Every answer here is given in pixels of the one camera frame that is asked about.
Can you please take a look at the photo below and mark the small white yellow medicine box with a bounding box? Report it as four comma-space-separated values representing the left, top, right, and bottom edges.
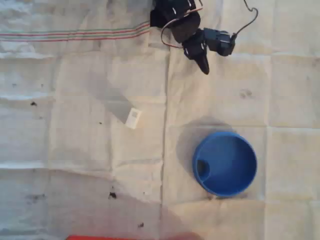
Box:
124, 107, 143, 130

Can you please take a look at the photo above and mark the blue plastic bowl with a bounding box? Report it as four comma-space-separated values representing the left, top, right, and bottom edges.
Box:
191, 131, 258, 199

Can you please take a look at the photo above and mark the red object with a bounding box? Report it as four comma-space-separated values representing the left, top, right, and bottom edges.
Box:
65, 234, 141, 240

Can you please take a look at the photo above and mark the white cloth with coloured stripes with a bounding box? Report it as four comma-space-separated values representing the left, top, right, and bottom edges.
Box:
0, 0, 320, 240

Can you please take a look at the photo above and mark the thin black cable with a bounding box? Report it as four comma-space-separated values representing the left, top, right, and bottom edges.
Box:
234, 0, 260, 39

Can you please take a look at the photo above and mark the red white servo wire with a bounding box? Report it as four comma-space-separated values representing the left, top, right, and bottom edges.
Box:
160, 6, 204, 49

